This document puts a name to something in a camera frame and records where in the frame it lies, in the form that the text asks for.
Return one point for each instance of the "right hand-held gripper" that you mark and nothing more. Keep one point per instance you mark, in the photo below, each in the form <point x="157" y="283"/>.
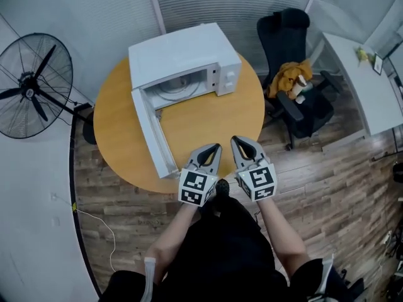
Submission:
<point x="259" y="181"/>

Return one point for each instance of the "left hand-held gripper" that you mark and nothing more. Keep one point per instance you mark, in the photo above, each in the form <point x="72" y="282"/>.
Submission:
<point x="195" y="186"/>

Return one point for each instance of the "white microwave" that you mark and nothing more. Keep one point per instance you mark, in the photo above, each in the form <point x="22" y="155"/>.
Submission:
<point x="176" y="52"/>

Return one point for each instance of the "person's right forearm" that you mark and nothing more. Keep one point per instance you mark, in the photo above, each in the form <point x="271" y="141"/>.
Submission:
<point x="280" y="231"/>

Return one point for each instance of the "person's left forearm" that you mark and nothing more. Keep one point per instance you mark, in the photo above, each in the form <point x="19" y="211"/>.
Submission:
<point x="170" y="238"/>

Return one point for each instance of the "person's black shoe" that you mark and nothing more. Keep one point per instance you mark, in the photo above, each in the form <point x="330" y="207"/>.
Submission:
<point x="222" y="187"/>

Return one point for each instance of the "glass turntable plate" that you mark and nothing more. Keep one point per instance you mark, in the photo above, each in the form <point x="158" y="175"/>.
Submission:
<point x="168" y="93"/>

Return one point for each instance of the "small white object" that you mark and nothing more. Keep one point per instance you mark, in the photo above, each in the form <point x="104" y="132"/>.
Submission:
<point x="300" y="98"/>

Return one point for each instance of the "white brown toy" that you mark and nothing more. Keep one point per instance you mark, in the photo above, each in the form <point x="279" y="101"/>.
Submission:
<point x="299" y="86"/>

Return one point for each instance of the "person's black clothing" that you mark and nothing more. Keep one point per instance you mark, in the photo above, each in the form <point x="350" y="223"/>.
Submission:
<point x="223" y="250"/>

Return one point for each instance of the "black office chair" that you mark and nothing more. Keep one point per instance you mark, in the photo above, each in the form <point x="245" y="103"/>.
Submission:
<point x="283" y="39"/>

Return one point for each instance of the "white desk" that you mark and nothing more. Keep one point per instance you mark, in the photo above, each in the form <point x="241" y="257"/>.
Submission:
<point x="368" y="99"/>

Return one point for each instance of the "yellow tape piece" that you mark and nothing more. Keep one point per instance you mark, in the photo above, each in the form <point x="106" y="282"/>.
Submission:
<point x="74" y="206"/>

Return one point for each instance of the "small green object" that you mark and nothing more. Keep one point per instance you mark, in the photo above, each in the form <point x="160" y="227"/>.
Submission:
<point x="362" y="54"/>

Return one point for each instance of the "white window blind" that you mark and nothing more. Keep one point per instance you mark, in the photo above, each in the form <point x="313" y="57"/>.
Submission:
<point x="226" y="2"/>
<point x="104" y="17"/>
<point x="352" y="5"/>

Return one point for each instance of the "black standing fan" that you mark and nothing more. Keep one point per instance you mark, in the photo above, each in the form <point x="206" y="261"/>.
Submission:
<point x="31" y="87"/>

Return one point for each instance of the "small black picture frame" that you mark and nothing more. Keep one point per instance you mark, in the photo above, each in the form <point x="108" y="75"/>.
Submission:
<point x="378" y="64"/>

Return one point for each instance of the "white wall outlet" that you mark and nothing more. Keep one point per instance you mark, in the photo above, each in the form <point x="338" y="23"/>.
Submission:
<point x="56" y="221"/>

